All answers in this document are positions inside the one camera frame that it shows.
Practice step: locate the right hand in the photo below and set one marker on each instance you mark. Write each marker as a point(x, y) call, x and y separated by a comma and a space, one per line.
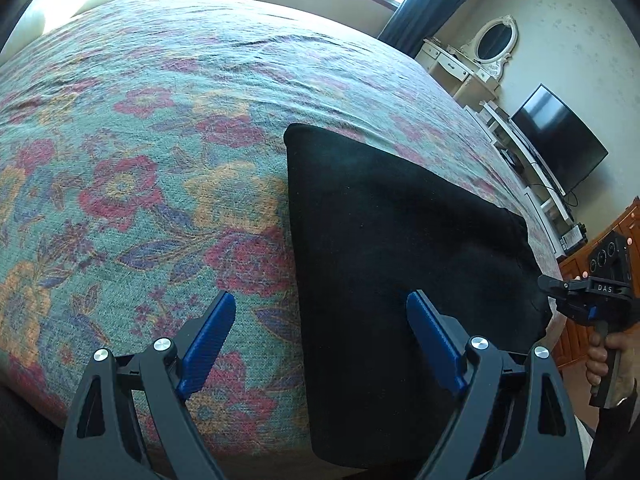
point(610, 369)

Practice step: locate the black pants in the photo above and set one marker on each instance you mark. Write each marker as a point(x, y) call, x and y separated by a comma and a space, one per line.
point(368, 228)

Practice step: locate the black flat television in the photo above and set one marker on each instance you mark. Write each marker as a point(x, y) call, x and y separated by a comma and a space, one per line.
point(567, 148)

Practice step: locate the white dressing table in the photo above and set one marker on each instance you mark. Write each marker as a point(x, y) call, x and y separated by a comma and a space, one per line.
point(465, 81)

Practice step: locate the white tv stand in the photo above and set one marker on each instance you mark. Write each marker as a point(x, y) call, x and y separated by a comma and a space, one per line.
point(539, 187)

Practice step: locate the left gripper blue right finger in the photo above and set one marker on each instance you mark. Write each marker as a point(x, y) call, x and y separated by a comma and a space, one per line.
point(512, 418)

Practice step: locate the white oval mirror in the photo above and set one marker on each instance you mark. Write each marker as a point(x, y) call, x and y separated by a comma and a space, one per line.
point(492, 46)

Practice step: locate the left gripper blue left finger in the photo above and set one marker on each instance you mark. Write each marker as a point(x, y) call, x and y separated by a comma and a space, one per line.
point(102, 437)

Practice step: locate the floral bedspread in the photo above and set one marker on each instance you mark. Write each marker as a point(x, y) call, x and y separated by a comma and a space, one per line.
point(143, 169)

